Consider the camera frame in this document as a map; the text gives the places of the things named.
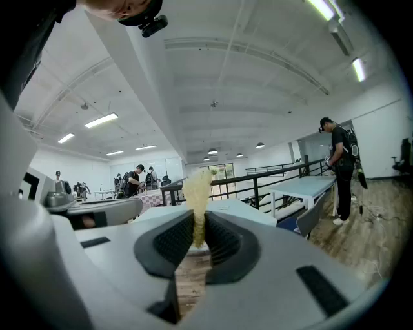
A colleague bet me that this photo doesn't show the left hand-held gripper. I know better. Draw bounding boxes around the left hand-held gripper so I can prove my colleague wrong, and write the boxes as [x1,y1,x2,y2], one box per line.
[18,166,145,230]

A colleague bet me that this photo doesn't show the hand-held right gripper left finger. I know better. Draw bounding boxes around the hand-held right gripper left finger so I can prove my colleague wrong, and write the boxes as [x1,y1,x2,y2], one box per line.
[74,209,196,330]

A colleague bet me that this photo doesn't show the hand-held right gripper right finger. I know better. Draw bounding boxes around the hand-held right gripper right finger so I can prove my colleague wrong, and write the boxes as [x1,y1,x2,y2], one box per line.
[204,211,372,330]

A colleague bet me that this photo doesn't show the white work table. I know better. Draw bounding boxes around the white work table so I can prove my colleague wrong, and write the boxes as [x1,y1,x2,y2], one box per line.
[93,189,117,201]

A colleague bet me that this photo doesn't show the pink checkered tablecloth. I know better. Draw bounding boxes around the pink checkered tablecloth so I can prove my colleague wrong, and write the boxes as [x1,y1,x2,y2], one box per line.
[137,189,164,208]

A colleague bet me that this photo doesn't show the black metal railing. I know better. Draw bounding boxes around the black metal railing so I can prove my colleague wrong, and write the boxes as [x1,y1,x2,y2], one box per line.
[160,157,338,214]

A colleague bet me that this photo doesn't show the blue chair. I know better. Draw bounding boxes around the blue chair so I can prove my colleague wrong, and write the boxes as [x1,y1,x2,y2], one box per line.
[276,192,327,240]

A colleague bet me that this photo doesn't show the white table light blue top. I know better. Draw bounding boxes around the white table light blue top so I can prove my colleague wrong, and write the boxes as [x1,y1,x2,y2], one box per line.
[269,175,338,219]

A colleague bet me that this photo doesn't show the ceiling tube lights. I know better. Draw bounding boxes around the ceiling tube lights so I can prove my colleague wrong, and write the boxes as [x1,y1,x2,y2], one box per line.
[57,0,367,157]

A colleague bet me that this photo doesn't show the large window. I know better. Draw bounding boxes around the large window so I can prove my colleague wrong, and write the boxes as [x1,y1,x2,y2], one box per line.
[208,163,234,181]

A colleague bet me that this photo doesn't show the black swivel chair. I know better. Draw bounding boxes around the black swivel chair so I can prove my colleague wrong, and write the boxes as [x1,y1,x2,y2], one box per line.
[392,137,413,177]

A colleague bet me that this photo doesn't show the person's black shirt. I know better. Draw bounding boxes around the person's black shirt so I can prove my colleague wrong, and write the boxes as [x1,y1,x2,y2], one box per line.
[0,0,78,112]

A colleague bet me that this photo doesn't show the person's face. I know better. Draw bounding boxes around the person's face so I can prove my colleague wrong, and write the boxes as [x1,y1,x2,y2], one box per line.
[77,0,152,23]

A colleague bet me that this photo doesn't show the white floor cable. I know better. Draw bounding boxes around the white floor cable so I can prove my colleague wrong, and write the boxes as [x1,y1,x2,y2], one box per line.
[351,193,393,224]

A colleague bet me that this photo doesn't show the black head-mounted camera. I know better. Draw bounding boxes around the black head-mounted camera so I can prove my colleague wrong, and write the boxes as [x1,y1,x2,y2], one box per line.
[117,0,168,39]

